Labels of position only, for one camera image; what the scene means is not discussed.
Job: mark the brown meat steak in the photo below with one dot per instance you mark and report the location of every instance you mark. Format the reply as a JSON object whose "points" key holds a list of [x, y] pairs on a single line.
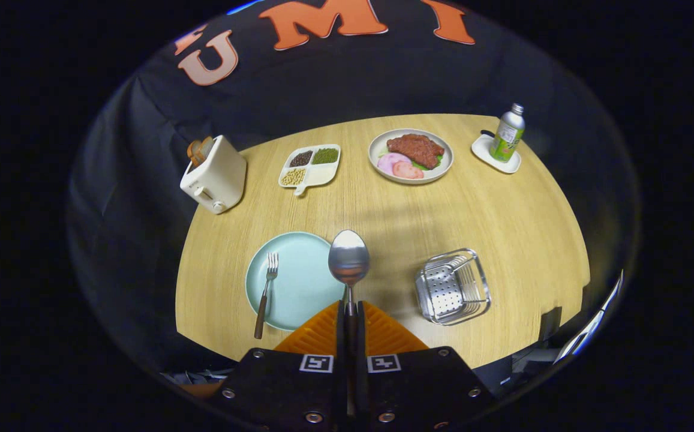
{"points": [[415, 149]]}

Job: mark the pile of green beans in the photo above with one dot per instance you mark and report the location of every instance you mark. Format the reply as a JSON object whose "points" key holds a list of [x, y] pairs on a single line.
{"points": [[326, 156]]}

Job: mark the metal cutlery rack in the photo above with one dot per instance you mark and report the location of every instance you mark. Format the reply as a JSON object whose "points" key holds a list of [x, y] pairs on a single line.
{"points": [[442, 294]]}

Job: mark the white round food plate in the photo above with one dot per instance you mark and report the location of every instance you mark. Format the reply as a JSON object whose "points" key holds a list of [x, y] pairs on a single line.
{"points": [[381, 144]]}

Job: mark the light blue plate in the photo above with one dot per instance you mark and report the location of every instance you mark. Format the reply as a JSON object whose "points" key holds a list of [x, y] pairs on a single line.
{"points": [[299, 288]]}

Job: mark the green lettuce leaf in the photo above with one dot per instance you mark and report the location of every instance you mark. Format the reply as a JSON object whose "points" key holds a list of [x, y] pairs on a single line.
{"points": [[436, 161]]}

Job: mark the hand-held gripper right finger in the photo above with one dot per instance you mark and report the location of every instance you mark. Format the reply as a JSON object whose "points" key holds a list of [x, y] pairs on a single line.
{"points": [[360, 336]]}

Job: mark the brown toast slice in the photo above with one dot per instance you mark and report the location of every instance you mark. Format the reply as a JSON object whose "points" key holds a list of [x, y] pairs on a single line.
{"points": [[194, 153], [207, 146]]}

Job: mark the green label drink bottle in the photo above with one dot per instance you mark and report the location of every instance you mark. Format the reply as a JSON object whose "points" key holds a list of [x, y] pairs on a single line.
{"points": [[507, 141]]}

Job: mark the pile of yellow soybeans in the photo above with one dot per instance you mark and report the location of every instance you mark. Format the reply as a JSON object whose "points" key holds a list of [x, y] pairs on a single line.
{"points": [[293, 176]]}

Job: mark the pile of dark beans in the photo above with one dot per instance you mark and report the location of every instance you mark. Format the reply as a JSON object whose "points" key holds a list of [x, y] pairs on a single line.
{"points": [[301, 158]]}

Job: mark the silver spoon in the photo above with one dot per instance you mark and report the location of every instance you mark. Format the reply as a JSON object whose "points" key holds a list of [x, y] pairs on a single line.
{"points": [[348, 258]]}

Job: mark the white divided tray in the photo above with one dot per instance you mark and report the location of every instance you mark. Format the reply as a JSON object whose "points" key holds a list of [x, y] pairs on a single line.
{"points": [[321, 174]]}

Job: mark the pink ham slice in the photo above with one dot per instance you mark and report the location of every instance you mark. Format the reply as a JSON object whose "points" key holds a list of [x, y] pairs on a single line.
{"points": [[390, 162], [408, 171]]}

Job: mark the white toaster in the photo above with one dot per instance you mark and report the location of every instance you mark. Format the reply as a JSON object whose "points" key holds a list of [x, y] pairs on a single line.
{"points": [[221, 174]]}

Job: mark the white coaster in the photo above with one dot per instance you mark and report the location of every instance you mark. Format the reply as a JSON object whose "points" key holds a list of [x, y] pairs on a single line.
{"points": [[483, 150]]}

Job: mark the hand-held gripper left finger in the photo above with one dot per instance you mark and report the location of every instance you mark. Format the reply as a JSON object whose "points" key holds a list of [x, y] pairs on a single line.
{"points": [[341, 336]]}

